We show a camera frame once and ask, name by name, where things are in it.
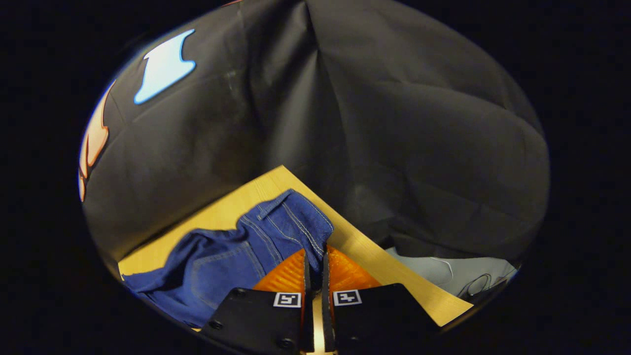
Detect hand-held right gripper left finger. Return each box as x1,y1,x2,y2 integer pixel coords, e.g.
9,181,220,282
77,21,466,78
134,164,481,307
199,248,315,354

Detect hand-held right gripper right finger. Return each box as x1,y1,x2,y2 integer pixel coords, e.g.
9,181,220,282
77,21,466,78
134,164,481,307
321,244,440,354

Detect blue denim jeans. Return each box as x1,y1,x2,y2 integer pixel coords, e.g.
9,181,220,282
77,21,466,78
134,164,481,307
122,188,335,329

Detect black backdrop cloth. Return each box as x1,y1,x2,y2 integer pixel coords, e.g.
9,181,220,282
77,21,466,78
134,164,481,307
78,0,551,264

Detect black floor cable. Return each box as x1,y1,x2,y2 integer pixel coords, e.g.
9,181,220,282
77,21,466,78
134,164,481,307
457,273,494,298

